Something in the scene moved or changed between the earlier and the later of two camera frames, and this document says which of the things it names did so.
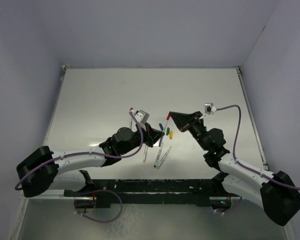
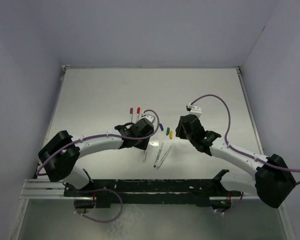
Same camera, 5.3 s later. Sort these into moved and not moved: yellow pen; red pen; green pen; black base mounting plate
Moved: red pen
Not moved: black base mounting plate; green pen; yellow pen
